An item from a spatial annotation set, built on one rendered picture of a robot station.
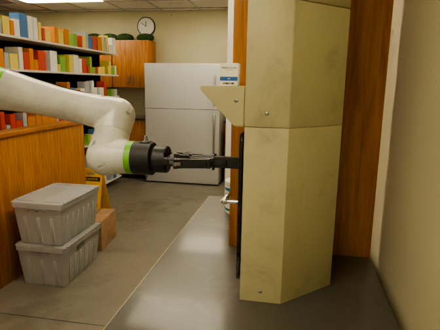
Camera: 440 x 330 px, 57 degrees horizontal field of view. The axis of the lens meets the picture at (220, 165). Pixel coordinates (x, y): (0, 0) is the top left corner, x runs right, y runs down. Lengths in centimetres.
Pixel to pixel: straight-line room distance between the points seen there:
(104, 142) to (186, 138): 503
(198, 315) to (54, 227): 224
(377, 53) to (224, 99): 57
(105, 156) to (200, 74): 497
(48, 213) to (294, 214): 237
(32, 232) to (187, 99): 345
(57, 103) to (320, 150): 73
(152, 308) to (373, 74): 96
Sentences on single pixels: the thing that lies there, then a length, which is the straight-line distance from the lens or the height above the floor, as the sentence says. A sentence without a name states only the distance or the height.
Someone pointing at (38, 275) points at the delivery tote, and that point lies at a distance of 346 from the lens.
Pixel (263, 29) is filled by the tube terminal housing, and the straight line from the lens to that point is 103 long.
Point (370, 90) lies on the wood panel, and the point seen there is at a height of 150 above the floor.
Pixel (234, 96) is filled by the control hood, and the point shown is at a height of 148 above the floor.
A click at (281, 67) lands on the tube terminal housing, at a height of 156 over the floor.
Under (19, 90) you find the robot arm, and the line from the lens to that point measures 124.
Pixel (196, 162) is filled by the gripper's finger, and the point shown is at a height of 131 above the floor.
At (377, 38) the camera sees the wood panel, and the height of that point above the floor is 166.
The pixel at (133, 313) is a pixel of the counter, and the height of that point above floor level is 94.
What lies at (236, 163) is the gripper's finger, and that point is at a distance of 108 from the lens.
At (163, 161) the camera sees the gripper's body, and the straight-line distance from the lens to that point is 110.
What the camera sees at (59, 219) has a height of 54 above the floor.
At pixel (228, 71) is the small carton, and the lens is 112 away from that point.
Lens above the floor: 151
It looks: 11 degrees down
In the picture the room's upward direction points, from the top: 1 degrees clockwise
